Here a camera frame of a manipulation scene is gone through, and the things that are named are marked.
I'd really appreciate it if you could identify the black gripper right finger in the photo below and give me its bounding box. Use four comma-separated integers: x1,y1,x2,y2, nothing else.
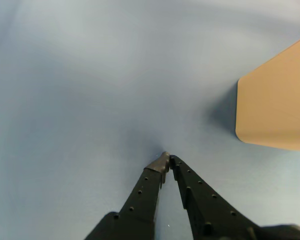
169,154,300,240

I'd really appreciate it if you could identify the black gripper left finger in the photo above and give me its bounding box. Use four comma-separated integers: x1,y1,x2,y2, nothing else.
117,150,171,240

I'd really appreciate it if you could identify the tan box with silver inside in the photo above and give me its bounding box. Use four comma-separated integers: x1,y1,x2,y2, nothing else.
234,33,300,152

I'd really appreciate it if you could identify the blue-grey table mat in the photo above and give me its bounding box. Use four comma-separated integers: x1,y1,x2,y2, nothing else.
0,0,300,240

